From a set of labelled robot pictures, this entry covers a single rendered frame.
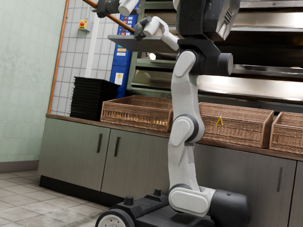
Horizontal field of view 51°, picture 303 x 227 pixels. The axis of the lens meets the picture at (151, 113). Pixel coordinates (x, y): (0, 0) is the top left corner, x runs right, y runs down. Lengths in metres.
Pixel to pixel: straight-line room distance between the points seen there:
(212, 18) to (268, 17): 1.06
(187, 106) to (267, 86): 1.01
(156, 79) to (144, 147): 0.81
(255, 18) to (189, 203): 1.61
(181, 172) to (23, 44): 1.98
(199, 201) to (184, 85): 0.57
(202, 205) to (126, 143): 0.84
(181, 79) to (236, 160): 0.62
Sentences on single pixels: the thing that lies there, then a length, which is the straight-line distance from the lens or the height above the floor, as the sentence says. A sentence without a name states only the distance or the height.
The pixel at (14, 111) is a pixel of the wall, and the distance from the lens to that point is 3.08.
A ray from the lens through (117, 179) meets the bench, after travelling 2.25.
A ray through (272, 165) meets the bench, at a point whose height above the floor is 0.49.
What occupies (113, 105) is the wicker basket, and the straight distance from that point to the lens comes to 2.37.
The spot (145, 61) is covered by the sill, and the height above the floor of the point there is 1.16.
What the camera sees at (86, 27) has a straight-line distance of 3.20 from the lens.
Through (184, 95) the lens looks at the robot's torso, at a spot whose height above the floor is 0.79.
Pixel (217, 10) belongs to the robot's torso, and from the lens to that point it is 1.67.
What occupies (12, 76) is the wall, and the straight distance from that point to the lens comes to 3.03.
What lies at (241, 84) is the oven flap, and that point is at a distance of 2.55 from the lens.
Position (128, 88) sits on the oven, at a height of 0.91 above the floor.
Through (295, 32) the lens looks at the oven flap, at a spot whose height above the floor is 1.39.
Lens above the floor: 0.62
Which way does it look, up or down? 2 degrees up
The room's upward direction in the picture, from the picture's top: 9 degrees clockwise
